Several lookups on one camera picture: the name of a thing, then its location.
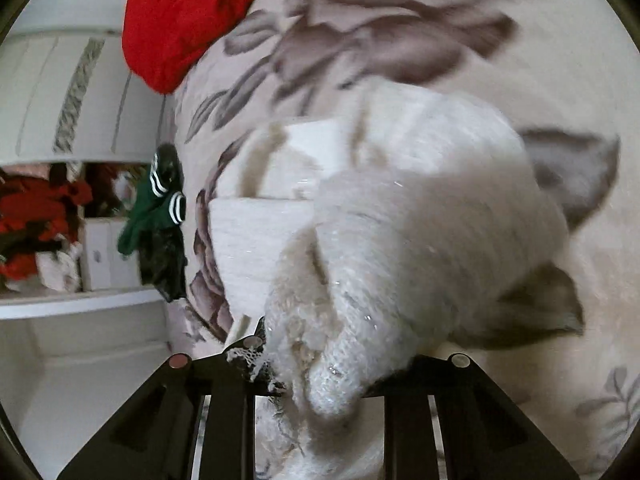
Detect floral pink bed blanket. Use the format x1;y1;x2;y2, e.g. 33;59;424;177
167;0;639;479

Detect red quilt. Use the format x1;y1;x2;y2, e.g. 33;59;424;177
122;0;254;94

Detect black garment on bed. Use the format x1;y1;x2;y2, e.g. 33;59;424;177
138;226;188;302

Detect green striped-cuff garment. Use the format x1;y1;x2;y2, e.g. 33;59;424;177
117;143;186;256

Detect white drawer unit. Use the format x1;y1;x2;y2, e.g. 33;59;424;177
80;218;142;292

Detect red hanging clothes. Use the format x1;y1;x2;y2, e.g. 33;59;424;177
1;162;92;281

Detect white fuzzy knit jacket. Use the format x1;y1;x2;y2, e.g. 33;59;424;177
209;78;568;479

